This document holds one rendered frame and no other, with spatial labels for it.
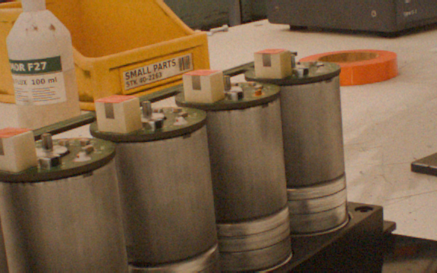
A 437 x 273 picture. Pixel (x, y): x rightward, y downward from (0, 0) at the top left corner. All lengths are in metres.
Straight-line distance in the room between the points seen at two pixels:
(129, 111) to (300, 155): 0.06
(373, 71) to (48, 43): 0.19
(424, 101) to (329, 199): 0.25
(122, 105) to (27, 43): 0.29
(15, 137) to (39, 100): 0.31
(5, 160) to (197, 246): 0.05
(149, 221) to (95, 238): 0.02
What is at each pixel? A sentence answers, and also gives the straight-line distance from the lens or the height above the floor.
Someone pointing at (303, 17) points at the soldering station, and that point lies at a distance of 0.75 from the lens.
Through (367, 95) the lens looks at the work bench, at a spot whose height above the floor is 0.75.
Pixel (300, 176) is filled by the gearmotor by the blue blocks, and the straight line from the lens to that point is 0.23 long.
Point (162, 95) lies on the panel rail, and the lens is 0.21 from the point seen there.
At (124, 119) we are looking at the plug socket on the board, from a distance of 0.18.
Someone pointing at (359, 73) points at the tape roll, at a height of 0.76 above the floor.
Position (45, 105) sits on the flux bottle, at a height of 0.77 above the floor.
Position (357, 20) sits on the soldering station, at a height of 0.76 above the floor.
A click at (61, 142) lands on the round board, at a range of 0.18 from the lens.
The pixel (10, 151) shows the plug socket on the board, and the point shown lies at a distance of 0.16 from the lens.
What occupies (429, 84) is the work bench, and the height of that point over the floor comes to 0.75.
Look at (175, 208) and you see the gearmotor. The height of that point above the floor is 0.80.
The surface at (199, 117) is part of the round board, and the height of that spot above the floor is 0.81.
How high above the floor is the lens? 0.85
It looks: 14 degrees down
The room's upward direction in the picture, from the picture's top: 5 degrees counter-clockwise
